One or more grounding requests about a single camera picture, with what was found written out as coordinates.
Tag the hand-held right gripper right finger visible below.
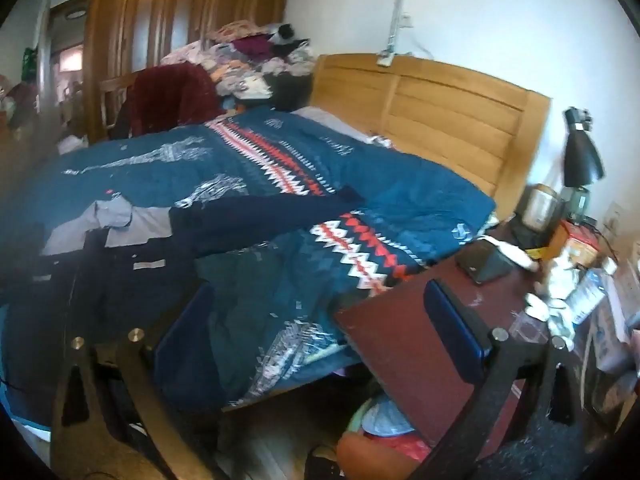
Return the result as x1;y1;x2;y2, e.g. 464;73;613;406
415;278;585;480

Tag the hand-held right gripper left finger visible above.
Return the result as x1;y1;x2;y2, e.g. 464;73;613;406
50;279;221;480

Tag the navy and grey jacket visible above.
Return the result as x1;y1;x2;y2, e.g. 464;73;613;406
0;185;366;426

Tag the pile of mixed clothes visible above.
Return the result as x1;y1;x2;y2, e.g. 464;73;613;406
160;20;321;111

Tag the dark red nightstand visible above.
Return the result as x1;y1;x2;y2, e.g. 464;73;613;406
332;220;617;461

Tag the black box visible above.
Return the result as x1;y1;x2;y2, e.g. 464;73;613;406
455;239;514;286

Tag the light blue bag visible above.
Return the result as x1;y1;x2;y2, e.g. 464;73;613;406
360;392;417;436

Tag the crumpled white cloth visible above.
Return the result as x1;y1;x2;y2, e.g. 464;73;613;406
525;260;577;337

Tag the red bag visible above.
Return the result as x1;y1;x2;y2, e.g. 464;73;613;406
337;432;432;480

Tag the blue printed blanket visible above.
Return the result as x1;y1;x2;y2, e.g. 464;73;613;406
0;107;498;428

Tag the orange box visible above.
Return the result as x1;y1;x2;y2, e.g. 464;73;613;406
547;220;604;267

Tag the glass jar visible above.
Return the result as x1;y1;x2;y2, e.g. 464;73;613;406
517;184;564;237

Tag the black desk lamp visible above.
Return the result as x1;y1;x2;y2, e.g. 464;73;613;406
560;106;606;226

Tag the wooden headboard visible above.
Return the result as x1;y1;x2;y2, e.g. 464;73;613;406
310;52;552;221

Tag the grey bed sheet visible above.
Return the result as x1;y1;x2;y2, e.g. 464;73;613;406
292;106;396;149

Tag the dark red garment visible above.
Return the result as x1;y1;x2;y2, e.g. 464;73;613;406
119;64;228;137

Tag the wooden chair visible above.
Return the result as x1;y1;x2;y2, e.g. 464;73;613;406
97;72;142;137

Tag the wooden wardrobe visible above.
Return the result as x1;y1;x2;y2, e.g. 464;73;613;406
82;0;294;143

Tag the white wall cable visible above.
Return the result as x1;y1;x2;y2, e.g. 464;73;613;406
385;0;417;61

